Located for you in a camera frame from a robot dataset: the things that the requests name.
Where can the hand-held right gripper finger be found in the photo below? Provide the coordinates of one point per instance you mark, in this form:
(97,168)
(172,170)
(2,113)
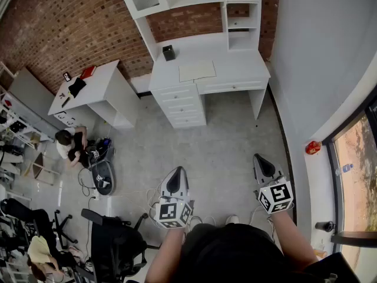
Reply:
(258,169)
(275,172)

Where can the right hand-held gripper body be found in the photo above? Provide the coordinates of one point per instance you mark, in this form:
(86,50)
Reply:
(277,196)

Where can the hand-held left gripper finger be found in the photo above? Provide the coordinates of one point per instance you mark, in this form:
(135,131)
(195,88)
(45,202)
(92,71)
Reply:
(185,186)
(165,187)

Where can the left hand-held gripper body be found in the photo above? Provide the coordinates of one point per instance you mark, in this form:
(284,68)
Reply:
(172,212)

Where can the blue cover notebook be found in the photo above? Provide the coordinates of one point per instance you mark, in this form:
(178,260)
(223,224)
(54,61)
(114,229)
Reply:
(197,69)

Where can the person's right forearm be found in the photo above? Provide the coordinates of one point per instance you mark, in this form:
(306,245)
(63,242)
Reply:
(294,240)

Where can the person's left forearm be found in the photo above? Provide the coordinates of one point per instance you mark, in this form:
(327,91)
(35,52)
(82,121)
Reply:
(168,255)

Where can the red round object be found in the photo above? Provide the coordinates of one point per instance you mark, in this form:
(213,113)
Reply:
(313,147)

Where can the person's white shoe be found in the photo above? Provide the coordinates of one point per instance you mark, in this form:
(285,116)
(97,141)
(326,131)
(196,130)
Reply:
(231,218)

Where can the open grey suitcase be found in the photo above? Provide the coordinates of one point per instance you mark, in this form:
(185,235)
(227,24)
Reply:
(103,172)

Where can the black office chair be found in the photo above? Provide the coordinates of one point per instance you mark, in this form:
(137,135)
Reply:
(115,246)
(26,214)

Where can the clear water bottle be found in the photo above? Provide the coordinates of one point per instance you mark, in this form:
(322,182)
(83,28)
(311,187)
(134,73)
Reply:
(344,169)

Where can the person's black clothing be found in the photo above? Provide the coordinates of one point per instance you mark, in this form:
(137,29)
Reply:
(235,252)

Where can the white desk with hutch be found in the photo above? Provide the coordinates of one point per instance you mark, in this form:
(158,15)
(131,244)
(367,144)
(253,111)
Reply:
(235,66)

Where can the white side table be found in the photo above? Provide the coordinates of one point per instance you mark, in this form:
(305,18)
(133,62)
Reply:
(97,87)

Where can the wooden stool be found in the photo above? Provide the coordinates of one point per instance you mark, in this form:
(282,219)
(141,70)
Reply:
(38,161)

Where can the dark phone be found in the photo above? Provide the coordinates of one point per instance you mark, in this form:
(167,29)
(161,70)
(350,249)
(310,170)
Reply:
(65,102)

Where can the black square pen holder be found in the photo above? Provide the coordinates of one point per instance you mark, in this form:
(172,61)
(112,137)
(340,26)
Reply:
(168,53)

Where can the black cloth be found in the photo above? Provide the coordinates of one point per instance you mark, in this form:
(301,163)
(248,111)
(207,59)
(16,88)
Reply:
(77,86)

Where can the red book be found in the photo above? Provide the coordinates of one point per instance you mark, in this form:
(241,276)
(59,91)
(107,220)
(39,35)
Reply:
(87,72)

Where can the white shelf rack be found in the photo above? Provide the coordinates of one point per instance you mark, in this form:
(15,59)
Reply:
(17,128)

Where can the window with dark frame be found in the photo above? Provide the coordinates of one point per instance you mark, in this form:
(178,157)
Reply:
(359,158)

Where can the small black picture frame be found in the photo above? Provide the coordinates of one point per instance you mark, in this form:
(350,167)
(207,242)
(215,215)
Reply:
(66,76)

